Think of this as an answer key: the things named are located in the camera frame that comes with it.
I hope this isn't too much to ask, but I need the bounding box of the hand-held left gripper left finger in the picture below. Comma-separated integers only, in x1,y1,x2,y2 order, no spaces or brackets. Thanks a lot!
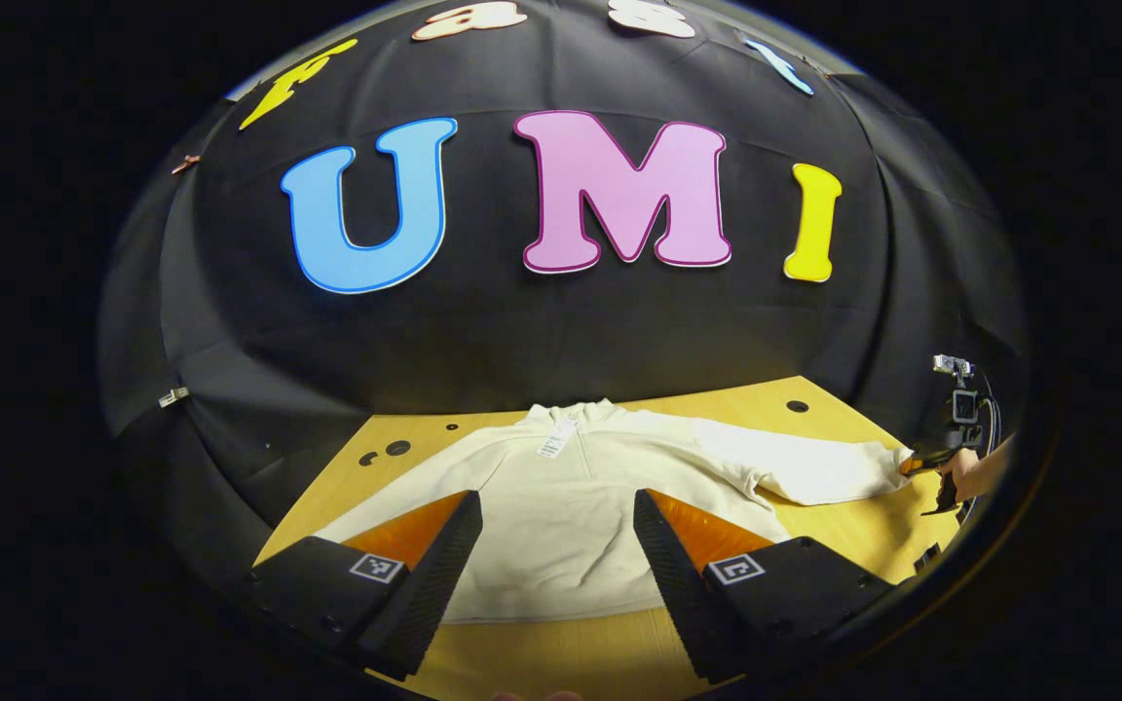
240,490,484,683

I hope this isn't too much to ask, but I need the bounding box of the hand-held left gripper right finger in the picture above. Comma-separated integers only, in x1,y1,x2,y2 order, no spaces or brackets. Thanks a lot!
632,488,899,685

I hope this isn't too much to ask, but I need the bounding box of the white sweatshirt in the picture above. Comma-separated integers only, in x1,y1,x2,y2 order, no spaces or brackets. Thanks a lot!
313,398,916,625

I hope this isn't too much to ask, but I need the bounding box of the black backdrop cloth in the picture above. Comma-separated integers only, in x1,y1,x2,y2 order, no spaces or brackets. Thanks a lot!
98,0,1031,585

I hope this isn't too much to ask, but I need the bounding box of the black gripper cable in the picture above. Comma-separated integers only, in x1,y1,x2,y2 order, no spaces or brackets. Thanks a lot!
980,370,1004,451

